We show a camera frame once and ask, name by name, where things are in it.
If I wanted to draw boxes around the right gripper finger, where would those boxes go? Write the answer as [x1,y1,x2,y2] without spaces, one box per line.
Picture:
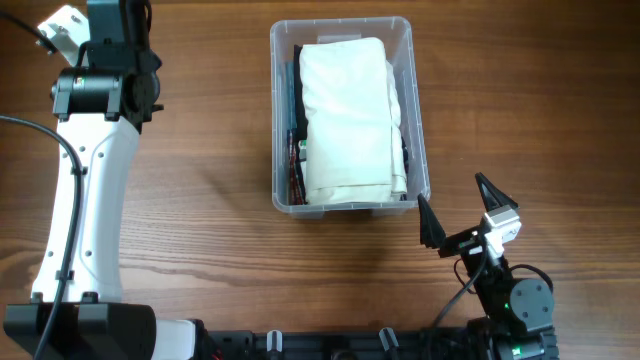
[417,194,446,249]
[475,172,519,212]

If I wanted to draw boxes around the cream white cloth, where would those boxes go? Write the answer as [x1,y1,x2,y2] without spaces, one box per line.
[300,37,407,205]

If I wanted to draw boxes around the red plaid shirt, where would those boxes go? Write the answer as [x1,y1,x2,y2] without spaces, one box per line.
[287,129,306,205]

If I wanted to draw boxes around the black garment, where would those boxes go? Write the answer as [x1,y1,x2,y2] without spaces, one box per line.
[293,45,308,140]

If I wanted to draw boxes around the blue denim jeans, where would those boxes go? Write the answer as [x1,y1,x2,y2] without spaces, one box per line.
[285,61,297,130]

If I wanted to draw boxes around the white printed shirt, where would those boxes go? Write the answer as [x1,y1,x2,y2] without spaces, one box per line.
[298,140,307,162]

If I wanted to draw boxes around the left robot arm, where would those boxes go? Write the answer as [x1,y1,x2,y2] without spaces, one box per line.
[3,0,215,359]

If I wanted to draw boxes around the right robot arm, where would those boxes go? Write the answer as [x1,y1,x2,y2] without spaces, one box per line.
[417,173,559,359]

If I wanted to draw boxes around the clear plastic storage bin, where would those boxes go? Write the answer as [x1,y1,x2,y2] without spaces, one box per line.
[270,16,431,219]

